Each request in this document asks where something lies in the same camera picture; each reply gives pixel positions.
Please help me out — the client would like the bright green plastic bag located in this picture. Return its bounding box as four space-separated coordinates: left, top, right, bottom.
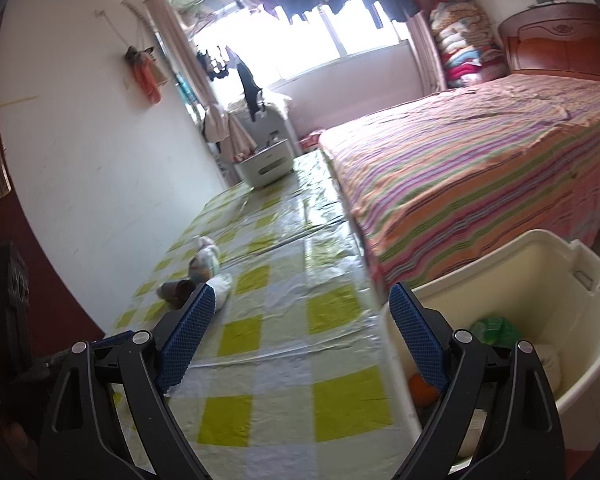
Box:
470 316 522 348

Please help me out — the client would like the white tissue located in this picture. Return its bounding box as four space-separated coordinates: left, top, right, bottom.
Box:
207 273 233 312

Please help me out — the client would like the clear plastic wrapper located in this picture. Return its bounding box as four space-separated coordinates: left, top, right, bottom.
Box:
188 235 221 284

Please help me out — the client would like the dark brown bottle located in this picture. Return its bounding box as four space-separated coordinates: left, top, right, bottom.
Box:
157 280 197 309

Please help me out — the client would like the yellow checkered plastic tablecloth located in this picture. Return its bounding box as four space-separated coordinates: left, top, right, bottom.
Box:
111 152 419 479

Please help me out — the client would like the striped colourful bed sheet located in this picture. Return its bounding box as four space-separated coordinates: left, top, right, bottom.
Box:
319 74 600 288

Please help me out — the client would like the white appliance on table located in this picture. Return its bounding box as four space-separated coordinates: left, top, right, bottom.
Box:
235 140 294 188

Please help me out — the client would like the stack of folded quilts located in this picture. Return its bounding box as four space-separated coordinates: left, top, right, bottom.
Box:
429 0 509 88

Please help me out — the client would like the pink curtain left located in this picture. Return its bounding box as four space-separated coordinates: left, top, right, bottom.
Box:
144 0 222 133

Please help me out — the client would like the pink curtain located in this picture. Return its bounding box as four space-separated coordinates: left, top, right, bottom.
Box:
144 0 222 133
406 11 447 96

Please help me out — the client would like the pink curtain right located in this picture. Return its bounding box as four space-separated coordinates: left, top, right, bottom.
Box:
406 11 447 96

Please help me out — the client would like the white grey air purifier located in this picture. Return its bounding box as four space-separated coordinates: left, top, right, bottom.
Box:
236 106 302 157

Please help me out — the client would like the red wooden headboard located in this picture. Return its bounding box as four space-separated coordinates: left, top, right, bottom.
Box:
498 2 600 80

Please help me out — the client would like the black garment hanging low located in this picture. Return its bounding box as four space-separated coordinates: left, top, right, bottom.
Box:
237 61 266 122

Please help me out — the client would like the orange cloth hanging on wall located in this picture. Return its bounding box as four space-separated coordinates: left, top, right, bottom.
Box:
124 46 169 104

